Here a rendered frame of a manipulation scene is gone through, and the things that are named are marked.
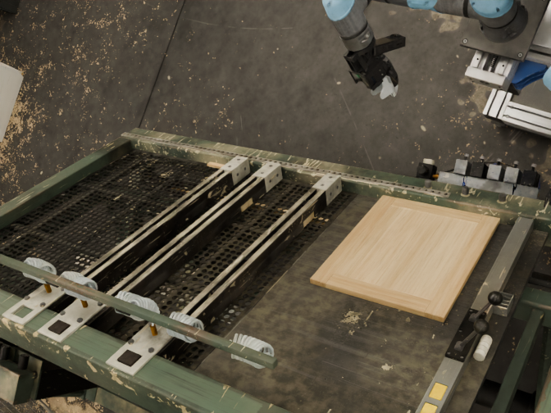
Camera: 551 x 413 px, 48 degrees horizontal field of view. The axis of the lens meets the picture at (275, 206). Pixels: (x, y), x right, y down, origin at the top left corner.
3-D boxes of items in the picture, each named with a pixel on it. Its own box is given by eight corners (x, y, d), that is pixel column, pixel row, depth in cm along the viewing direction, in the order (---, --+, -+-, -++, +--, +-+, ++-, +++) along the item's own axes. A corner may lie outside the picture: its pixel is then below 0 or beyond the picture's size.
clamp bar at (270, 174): (286, 179, 260) (280, 127, 248) (70, 369, 178) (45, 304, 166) (266, 175, 265) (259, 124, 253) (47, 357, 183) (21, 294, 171)
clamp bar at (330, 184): (346, 191, 246) (343, 136, 234) (141, 403, 164) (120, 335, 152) (324, 187, 251) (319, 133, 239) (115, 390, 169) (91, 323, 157)
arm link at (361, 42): (353, 15, 155) (375, 21, 149) (361, 29, 159) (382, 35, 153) (333, 36, 155) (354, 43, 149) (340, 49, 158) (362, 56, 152)
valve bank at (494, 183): (558, 171, 237) (551, 162, 217) (550, 208, 237) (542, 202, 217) (431, 152, 263) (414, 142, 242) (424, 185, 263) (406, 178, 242)
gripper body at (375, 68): (356, 85, 166) (337, 52, 157) (377, 62, 167) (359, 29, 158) (375, 93, 160) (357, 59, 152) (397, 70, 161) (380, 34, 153)
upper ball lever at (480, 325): (465, 349, 164) (494, 323, 154) (461, 358, 161) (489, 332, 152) (453, 339, 164) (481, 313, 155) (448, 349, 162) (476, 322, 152)
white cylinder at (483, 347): (484, 363, 163) (492, 343, 168) (484, 355, 161) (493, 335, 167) (472, 359, 164) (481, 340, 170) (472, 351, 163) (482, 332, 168)
